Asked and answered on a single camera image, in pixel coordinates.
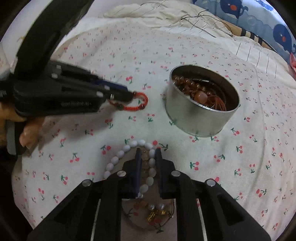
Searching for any person's left hand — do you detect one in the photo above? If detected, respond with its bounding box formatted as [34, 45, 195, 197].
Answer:
[0, 103, 45, 148]

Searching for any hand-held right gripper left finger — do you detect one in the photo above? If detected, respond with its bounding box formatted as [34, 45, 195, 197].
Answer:
[26, 148, 142, 241]

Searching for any white bead bracelet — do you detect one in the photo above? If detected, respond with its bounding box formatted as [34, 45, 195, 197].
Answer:
[103, 139, 158, 197]

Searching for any cherry print cloth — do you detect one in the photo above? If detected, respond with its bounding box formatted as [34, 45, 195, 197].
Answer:
[11, 23, 296, 241]

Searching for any thin black cable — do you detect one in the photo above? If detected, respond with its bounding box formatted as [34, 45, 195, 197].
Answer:
[162, 9, 234, 37]

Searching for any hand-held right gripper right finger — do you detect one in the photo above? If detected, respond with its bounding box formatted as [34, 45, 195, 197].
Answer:
[155, 148, 270, 241]

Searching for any white striped duvet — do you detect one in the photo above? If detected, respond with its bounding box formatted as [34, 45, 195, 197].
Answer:
[58, 0, 296, 81]

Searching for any red braided bracelet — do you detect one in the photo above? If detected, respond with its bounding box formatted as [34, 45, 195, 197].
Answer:
[109, 92, 148, 111]

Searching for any gold charm wire bracelet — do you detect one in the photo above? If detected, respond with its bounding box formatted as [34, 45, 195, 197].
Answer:
[121, 198, 176, 232]

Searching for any brown bead bracelet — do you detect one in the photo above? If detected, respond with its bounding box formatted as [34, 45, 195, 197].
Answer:
[172, 74, 228, 110]

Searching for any striped pillow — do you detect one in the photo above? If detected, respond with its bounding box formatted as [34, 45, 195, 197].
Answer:
[231, 23, 278, 52]

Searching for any round metal tin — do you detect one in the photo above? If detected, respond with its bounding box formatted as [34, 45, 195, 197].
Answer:
[165, 65, 241, 138]

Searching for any pink cloth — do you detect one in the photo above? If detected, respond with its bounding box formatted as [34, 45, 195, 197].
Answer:
[289, 53, 296, 75]

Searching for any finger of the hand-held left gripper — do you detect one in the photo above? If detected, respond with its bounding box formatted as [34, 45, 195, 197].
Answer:
[48, 61, 128, 92]
[60, 81, 135, 102]

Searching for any whale print curtain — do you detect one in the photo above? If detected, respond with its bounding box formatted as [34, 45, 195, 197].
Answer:
[192, 0, 296, 58]

